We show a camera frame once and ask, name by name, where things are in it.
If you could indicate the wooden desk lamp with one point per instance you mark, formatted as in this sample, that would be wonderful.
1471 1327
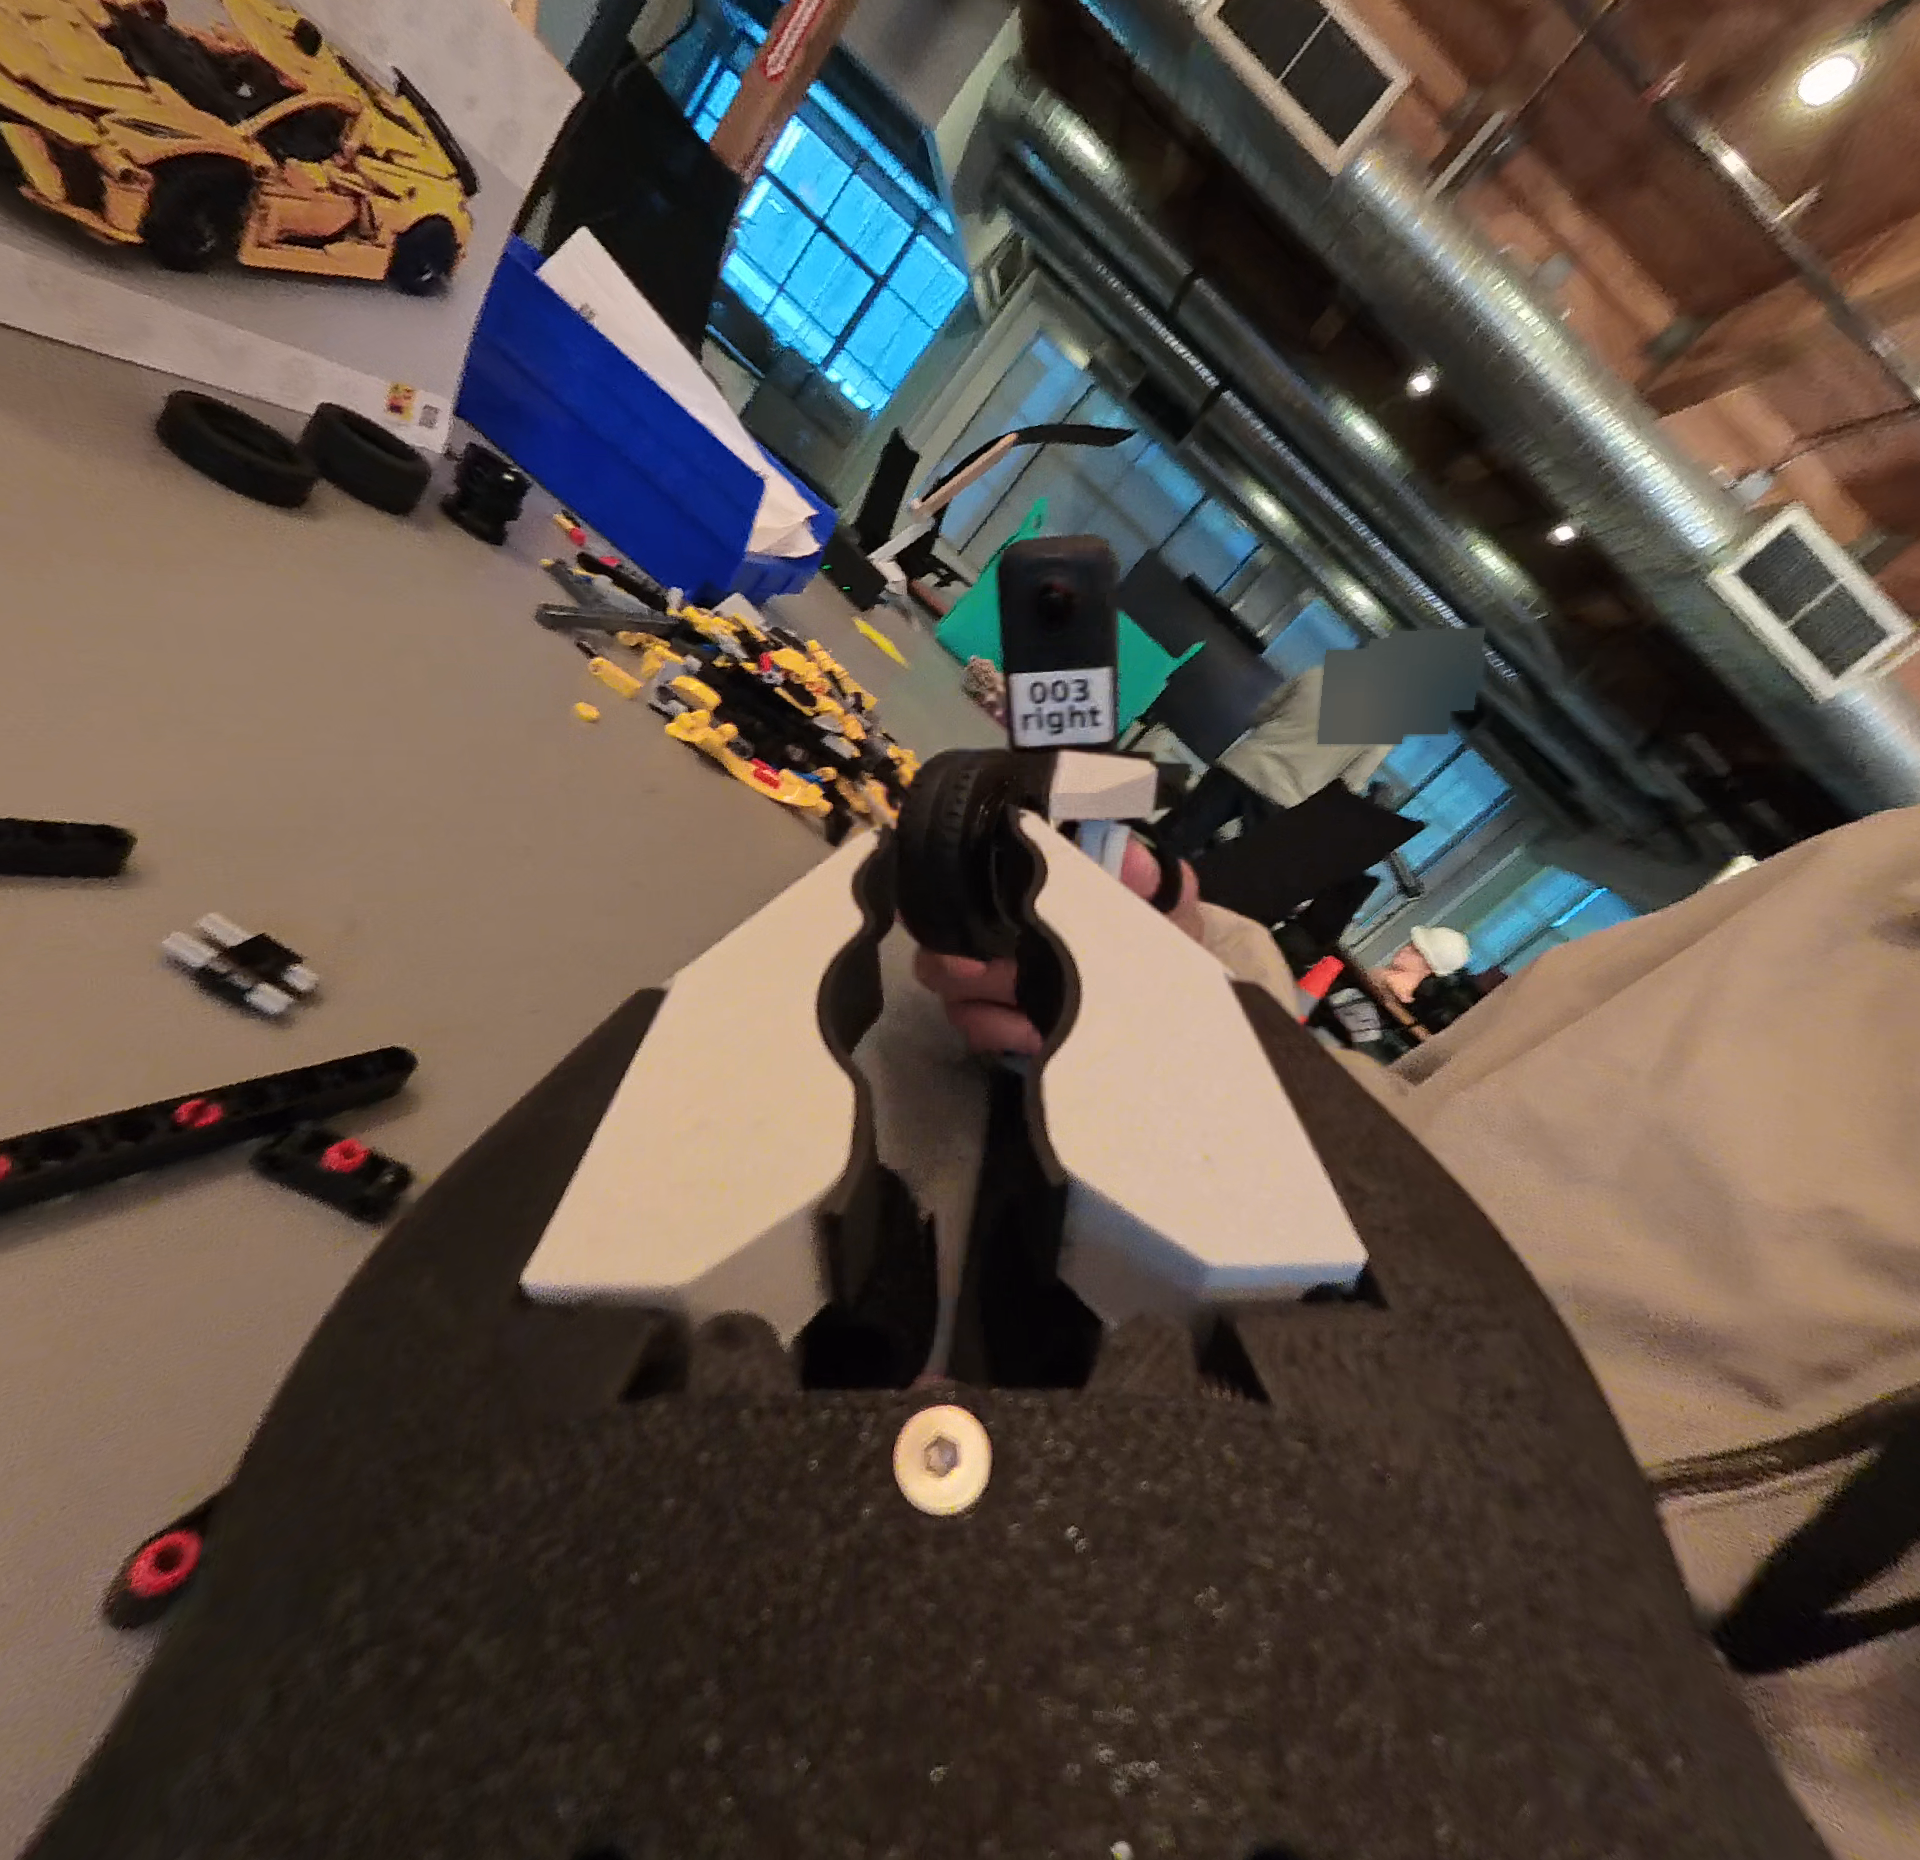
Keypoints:
1052 437

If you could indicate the person's beige jacket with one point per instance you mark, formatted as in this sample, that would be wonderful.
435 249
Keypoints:
1651 1143

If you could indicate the black beam three red pins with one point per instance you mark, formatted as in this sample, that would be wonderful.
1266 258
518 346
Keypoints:
194 1125

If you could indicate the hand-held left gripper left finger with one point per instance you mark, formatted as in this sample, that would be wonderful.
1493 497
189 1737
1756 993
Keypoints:
690 1143

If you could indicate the black toy wheel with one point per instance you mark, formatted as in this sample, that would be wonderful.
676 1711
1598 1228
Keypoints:
484 493
234 451
368 459
941 870

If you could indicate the pile of toy bricks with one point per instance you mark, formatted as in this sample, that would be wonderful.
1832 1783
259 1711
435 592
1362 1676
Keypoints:
766 705

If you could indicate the grey black axle connector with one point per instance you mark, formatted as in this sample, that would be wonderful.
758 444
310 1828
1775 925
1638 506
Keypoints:
240 965

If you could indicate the person's right forearm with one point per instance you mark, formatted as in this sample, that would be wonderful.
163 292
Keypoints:
1253 951

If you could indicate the brown wooden model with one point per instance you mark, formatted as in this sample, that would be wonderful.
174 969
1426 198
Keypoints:
982 681

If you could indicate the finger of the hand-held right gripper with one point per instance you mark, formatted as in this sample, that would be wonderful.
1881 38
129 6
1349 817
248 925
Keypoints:
1103 789

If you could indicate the orange traffic cone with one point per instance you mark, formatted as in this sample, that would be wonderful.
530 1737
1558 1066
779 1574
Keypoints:
1319 989

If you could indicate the black beam two red pins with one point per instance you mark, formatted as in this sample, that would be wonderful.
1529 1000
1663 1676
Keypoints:
59 850

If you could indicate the short black brick red pin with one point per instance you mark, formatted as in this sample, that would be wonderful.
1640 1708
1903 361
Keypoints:
335 1172

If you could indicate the gridded glass window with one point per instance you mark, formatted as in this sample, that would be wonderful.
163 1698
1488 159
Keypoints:
841 258

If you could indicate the wooden post red sign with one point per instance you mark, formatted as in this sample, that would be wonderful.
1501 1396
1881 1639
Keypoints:
796 45

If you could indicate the yellow flat triangle piece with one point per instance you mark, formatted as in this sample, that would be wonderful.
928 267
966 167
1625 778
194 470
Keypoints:
879 641

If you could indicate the grey desk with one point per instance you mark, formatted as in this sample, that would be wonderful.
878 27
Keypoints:
376 841

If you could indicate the white vent grille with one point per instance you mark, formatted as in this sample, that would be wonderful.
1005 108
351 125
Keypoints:
1809 600
1303 38

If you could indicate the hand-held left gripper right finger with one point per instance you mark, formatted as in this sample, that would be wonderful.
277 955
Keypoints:
1202 1143

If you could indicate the black device green light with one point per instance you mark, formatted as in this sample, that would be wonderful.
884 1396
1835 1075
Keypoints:
854 573

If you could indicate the person's right hand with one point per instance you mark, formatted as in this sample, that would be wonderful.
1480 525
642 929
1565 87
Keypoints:
977 1006

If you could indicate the blue plastic bin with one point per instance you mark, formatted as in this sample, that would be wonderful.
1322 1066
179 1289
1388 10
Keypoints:
600 435

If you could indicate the ceiling spotlight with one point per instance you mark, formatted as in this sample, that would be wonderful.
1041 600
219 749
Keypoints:
1828 80

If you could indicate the tiny black red pin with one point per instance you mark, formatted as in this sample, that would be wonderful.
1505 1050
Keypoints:
158 1569

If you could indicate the silver ventilation duct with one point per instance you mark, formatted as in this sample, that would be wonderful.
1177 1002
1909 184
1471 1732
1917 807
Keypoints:
1501 332

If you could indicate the black standing panel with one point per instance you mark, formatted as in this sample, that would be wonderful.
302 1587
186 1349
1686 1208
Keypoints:
631 195

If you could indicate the black wall screen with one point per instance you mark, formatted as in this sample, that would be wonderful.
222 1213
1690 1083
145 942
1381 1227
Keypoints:
1216 674

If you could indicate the folded white instruction sheets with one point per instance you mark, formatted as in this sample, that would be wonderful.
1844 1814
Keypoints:
646 344

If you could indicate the white booklet yellow car picture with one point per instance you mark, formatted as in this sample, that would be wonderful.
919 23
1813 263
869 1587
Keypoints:
227 286

